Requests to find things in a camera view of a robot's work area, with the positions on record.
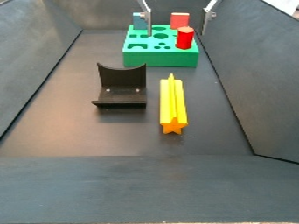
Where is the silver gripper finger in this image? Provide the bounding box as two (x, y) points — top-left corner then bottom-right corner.
(136, 0), (152, 36)
(200, 0), (219, 34)

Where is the yellow star prism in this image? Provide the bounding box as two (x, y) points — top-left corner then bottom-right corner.
(160, 73), (188, 134)

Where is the black curved fixture stand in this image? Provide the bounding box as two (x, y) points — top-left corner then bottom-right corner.
(91, 63), (147, 107)

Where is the blue rectangular block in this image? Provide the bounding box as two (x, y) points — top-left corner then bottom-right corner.
(132, 12), (147, 30)

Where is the red rectangular block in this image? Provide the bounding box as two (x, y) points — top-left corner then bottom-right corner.
(171, 12), (189, 29)

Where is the red hexagonal prism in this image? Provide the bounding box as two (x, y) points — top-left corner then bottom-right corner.
(176, 26), (193, 50)

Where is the green shape sorter block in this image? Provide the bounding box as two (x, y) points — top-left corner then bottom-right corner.
(123, 24), (200, 67)

